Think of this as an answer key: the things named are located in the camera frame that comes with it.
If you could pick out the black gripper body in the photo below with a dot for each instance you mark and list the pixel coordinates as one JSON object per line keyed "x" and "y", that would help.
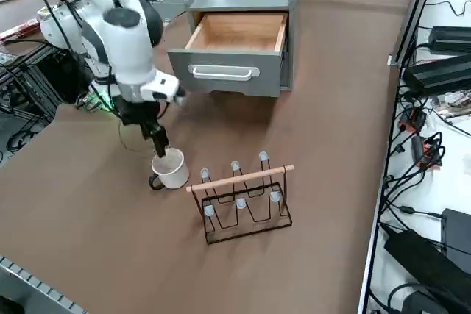
{"x": 138, "y": 111}

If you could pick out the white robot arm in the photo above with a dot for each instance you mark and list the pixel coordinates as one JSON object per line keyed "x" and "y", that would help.
{"x": 125, "y": 53}

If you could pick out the red packet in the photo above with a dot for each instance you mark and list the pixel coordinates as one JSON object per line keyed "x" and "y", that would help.
{"x": 18, "y": 29}

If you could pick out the red and black device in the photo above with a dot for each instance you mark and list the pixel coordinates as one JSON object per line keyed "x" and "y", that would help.
{"x": 414, "y": 119}

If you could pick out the orange and black device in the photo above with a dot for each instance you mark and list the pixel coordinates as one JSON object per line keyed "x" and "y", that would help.
{"x": 419, "y": 148}

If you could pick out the long black power brick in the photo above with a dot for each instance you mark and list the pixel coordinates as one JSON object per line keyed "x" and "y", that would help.
{"x": 423, "y": 266}

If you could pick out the white side bench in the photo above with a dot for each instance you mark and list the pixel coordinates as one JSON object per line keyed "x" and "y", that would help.
{"x": 452, "y": 185}

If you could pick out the black power box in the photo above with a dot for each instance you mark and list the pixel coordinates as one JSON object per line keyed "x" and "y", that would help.
{"x": 458, "y": 233}

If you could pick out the black aluminium frame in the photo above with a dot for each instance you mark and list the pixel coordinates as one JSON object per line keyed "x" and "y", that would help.
{"x": 37, "y": 82}

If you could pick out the grey ribbed rail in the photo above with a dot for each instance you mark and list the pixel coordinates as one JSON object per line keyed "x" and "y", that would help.
{"x": 37, "y": 284}

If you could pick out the aluminium camera post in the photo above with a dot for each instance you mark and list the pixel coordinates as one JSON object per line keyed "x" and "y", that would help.
{"x": 413, "y": 16}

